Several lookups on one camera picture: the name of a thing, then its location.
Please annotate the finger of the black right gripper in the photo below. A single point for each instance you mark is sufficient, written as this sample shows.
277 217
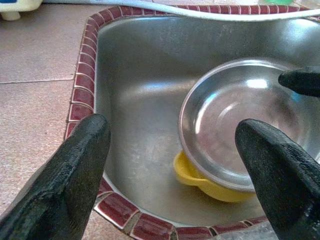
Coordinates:
302 81

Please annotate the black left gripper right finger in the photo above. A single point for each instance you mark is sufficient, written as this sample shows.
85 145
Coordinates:
287 185

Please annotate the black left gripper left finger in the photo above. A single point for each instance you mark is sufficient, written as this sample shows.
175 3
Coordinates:
57 190

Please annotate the stainless steel bowl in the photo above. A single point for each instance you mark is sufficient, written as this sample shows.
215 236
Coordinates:
225 112

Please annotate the yellow plastic bowl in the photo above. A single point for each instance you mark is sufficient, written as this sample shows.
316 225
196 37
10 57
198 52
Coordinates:
200 186

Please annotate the stainless steel sink basin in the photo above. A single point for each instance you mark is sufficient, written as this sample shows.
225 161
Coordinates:
140 100

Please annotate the beige water ionizer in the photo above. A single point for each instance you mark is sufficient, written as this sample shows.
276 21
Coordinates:
15 6

